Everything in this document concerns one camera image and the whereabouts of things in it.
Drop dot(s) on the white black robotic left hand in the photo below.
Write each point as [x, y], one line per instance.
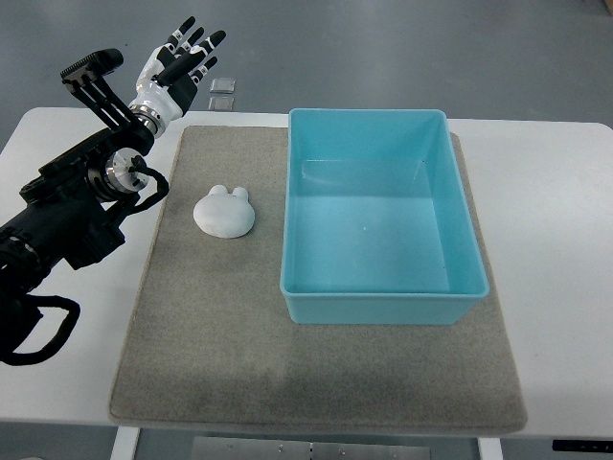
[168, 83]

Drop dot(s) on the white rabbit-shaped toy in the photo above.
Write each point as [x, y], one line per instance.
[223, 214]

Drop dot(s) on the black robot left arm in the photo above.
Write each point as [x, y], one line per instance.
[75, 207]

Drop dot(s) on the blue plastic box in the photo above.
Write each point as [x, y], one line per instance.
[377, 227]

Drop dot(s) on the lower metal floor plate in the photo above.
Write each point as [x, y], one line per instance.
[221, 103]

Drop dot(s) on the grey felt mat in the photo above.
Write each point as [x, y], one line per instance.
[210, 343]

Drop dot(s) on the white left table leg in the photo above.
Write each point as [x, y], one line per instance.
[125, 443]

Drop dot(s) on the white table leg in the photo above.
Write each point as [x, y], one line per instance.
[490, 449]
[125, 443]

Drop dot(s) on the white right table leg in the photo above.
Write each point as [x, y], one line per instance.
[490, 449]

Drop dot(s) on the black table control panel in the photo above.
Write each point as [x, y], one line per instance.
[589, 446]

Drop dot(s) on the grey metal table base plate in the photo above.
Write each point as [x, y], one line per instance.
[235, 448]

